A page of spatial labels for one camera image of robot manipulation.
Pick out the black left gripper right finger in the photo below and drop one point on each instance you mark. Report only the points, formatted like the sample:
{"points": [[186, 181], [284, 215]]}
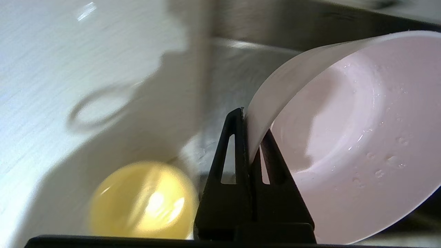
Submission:
{"points": [[282, 213]]}

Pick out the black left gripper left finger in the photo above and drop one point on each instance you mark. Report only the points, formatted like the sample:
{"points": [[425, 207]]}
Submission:
{"points": [[220, 206]]}

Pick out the pink plastic bowl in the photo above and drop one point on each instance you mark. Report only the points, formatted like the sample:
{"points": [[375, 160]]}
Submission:
{"points": [[361, 137]]}

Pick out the stainless steel sink basin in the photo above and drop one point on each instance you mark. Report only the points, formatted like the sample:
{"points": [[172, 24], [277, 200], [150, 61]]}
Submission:
{"points": [[248, 34]]}

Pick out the yellow plastic bowl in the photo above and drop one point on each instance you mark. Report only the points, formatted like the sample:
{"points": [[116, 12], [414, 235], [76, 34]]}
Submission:
{"points": [[144, 203]]}

